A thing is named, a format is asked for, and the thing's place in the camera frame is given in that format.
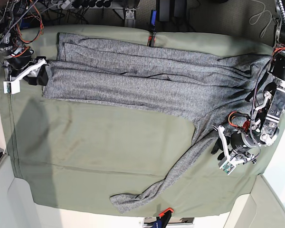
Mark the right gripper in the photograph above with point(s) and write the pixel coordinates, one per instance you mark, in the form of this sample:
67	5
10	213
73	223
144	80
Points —
34	74

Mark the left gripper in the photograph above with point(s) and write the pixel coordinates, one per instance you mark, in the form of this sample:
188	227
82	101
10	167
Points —
235	148

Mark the grey heather T-shirt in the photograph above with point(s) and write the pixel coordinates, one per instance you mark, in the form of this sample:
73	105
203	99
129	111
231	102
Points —
199	87

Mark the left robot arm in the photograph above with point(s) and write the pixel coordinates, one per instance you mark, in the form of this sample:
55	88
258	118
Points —
260	127

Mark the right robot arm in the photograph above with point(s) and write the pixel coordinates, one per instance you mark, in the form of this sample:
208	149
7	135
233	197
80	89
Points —
16	56

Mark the olive green table cloth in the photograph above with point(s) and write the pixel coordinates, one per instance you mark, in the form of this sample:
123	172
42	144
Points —
75	156

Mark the white power strip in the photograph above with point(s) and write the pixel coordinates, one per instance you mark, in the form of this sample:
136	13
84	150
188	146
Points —
61	4

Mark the orange black bottom clamp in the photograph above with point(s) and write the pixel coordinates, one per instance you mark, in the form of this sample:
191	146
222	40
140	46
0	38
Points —
163	218

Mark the orange black clamp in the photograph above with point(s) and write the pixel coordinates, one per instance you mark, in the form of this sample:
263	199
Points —
163	218
151	39

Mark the orange black top clamp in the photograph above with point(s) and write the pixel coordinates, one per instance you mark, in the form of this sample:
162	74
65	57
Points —
151	39

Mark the black power adapter brick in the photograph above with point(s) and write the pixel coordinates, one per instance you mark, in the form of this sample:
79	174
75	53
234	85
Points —
163	10

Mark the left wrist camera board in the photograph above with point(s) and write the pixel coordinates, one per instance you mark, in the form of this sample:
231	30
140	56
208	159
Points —
226	166

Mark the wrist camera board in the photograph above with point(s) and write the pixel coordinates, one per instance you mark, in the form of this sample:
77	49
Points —
11	87
226	166

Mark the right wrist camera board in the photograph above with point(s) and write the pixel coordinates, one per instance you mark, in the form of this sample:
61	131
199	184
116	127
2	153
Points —
11	87

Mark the blue clamp handle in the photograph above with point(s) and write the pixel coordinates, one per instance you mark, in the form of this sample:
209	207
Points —
153	17

